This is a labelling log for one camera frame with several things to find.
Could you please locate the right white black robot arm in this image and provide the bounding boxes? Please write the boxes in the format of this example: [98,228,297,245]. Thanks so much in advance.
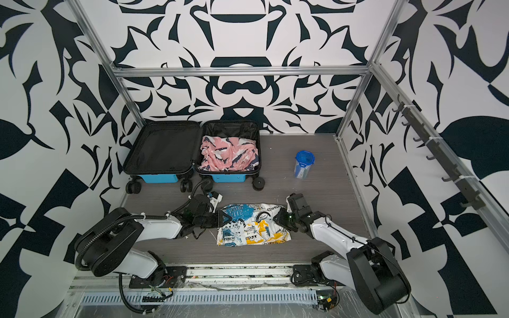
[274,193,412,314]

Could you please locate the aluminium frame rails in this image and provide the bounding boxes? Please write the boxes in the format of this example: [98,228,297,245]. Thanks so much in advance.
[68,1,508,249]

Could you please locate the black wall hook rack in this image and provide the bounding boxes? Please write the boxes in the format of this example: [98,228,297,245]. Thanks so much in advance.
[393,94,486,210]

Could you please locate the blue hard-shell suitcase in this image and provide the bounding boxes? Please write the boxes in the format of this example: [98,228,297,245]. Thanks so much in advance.
[123,119,265,194]

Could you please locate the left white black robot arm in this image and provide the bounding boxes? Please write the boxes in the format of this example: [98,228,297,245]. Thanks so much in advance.
[74,188,232,315]

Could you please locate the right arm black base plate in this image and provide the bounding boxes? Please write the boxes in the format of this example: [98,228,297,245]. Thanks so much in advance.
[290,264,344,286]

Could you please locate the clear cup with blue lid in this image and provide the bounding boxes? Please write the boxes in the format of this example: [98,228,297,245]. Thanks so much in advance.
[294,151,315,179]

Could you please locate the white slotted cable duct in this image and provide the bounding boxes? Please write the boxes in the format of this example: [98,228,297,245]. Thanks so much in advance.
[79,289,319,306]

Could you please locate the white blue yellow patterned shirt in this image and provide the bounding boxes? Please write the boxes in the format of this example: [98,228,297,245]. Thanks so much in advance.
[217,204,291,247]

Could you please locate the pink patterned shirt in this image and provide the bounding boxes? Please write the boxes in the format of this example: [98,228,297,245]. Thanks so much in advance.
[199,135,260,172]

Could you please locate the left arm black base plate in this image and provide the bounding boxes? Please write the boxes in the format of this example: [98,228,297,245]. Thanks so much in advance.
[129,266,188,289]

